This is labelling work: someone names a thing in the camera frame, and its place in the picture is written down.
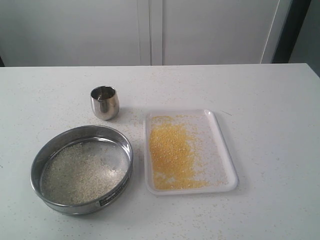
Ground stainless steel cup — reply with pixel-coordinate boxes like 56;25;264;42
90;85;120;121

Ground fine yellow sieved grains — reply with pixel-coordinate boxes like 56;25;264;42
149;114;230;191

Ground round steel mesh sieve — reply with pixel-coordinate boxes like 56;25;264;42
30;125;133;215

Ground white plastic tray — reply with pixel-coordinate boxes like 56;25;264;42
143;109;238;196

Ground white cabinet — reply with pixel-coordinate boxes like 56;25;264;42
0;0;292;67

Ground grain mixture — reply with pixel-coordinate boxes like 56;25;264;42
41;141;129;205

